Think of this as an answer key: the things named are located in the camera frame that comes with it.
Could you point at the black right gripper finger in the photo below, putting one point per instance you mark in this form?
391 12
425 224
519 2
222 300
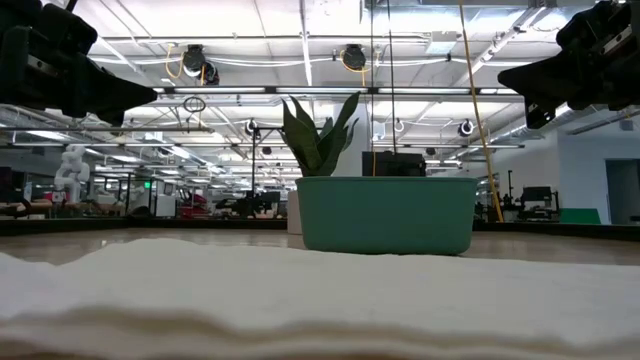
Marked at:
537 114
550 82

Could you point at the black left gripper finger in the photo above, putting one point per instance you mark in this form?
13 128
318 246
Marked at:
105 115
112 92

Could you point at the teal plastic tupperware container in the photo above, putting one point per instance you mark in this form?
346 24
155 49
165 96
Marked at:
387 215

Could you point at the black background robot arm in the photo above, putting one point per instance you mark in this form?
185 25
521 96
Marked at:
250 204

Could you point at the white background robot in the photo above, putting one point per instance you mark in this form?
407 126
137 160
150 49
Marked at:
72 172

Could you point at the small black ceiling reel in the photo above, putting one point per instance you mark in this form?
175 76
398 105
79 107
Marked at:
466 128
251 127

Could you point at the black equipment cart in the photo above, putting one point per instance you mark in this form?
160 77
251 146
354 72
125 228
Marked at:
537 195

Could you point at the green box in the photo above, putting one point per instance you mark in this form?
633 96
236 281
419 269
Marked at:
580 216

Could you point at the grey door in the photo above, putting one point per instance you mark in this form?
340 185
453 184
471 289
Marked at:
622 190

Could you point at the red cart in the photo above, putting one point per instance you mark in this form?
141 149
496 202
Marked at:
192 205

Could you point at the black metal stand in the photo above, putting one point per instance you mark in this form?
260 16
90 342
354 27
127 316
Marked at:
253 150

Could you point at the snake plant in white pot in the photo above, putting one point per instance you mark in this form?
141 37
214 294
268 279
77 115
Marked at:
315 145

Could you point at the white folded cloth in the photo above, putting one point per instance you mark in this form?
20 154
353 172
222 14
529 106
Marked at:
320 300

